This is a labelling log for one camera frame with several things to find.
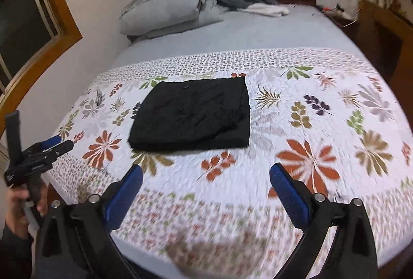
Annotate grey bed sheet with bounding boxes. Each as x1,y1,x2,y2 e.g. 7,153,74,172
111,3,365,71

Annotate white cloth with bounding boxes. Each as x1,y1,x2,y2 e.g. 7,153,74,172
237,3,291,18

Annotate person's left hand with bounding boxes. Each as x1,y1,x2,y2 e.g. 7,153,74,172
5,184,49,236

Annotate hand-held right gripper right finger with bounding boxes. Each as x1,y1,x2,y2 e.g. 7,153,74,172
269,163,378,279

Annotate black pants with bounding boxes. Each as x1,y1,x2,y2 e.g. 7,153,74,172
128,76,251,152

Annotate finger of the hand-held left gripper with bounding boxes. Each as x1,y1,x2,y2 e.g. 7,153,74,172
45,140,75,158
39,135,62,150

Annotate white power strip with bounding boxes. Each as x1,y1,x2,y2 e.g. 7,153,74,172
319,6,355,20

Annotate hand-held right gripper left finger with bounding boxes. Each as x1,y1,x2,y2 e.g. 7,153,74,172
35,164,144,279

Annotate wooden framed window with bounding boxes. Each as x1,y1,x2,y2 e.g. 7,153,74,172
0,0,84,138

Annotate grey folded duvet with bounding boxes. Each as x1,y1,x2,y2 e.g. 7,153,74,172
119,0,225,39

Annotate floral quilted bedspread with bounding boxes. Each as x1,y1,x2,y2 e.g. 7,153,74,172
48,47,413,279

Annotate person's left forearm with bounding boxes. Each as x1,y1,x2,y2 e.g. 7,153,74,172
0,224,36,279

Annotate wooden shelf cabinet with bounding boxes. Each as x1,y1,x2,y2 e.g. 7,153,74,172
356,0,413,112

